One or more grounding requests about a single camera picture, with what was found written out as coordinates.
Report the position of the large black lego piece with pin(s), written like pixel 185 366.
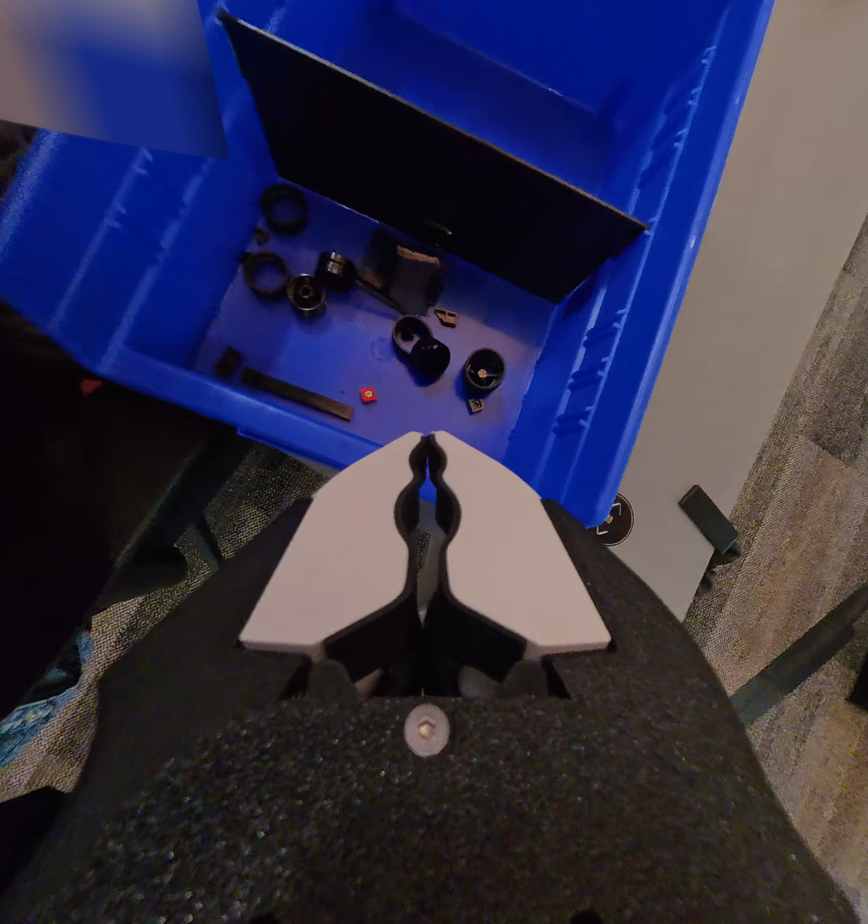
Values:
pixel 405 274

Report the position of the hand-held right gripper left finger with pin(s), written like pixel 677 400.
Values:
pixel 333 563

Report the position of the long black lego plate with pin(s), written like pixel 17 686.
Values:
pixel 297 393

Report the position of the black desk bracket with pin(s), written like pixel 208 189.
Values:
pixel 708 520

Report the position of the black bin divider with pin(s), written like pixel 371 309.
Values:
pixel 419 173

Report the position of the round black desk controller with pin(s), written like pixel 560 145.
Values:
pixel 614 520

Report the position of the blue plastic storage bin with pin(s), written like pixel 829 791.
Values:
pixel 152 274

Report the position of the group of black lego wheels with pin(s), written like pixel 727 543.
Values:
pixel 305 296

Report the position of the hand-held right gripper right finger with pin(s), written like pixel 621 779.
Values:
pixel 520 563

